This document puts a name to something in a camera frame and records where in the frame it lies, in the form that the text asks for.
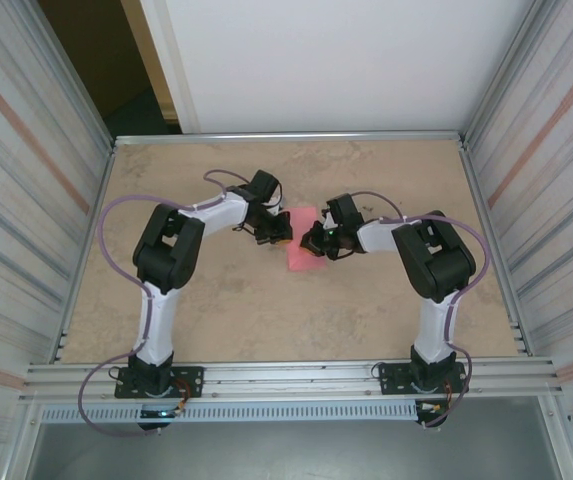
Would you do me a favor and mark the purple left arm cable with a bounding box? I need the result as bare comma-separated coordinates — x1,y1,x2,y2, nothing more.
76,168,247,437

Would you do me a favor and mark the wide aluminium mounting rail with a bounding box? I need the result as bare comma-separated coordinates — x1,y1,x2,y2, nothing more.
18,355,565,404

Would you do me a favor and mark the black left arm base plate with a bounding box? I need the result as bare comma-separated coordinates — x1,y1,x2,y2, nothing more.
114,366,205,400

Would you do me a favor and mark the grey slotted cable duct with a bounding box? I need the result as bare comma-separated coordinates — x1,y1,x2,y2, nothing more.
39,402,420,422

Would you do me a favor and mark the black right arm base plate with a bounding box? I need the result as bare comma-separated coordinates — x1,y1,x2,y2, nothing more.
378,360,469,396

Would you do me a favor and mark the aluminium table edge rail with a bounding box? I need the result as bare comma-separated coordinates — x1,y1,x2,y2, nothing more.
112,130,467,148

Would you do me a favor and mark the aluminium frame post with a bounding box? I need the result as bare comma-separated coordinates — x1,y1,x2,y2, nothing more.
464,0,555,144
30,0,117,146

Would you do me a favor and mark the small controller board green light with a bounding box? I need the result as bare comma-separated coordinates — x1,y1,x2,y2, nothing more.
138,407,185,420

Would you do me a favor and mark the pink cloth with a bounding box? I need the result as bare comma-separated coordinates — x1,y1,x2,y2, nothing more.
285,205,328,273

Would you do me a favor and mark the beige wooden door frame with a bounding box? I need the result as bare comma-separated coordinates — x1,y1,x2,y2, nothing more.
119,0,183,122

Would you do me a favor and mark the small connector board with wires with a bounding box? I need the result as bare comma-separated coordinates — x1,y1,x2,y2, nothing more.
415,401,451,429

